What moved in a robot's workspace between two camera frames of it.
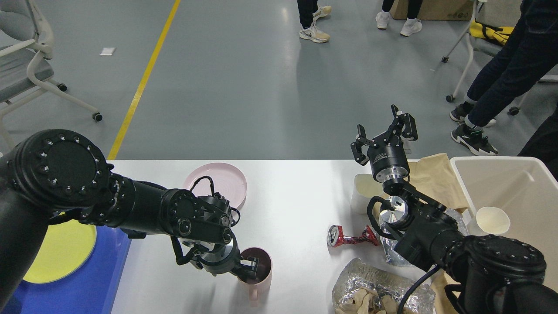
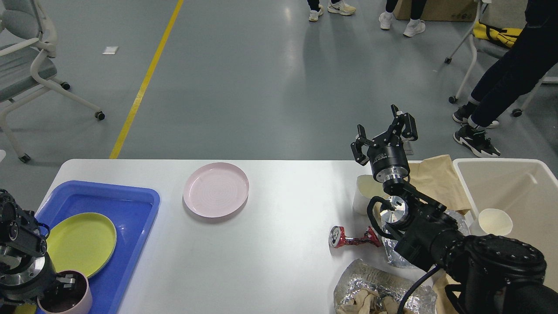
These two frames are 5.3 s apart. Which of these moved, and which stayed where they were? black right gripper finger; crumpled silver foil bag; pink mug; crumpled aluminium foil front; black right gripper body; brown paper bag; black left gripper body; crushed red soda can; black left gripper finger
Moved: black left gripper finger; black left gripper body; pink mug
Stayed: crumpled silver foil bag; black right gripper body; black right gripper finger; brown paper bag; crumpled aluminium foil front; crushed red soda can
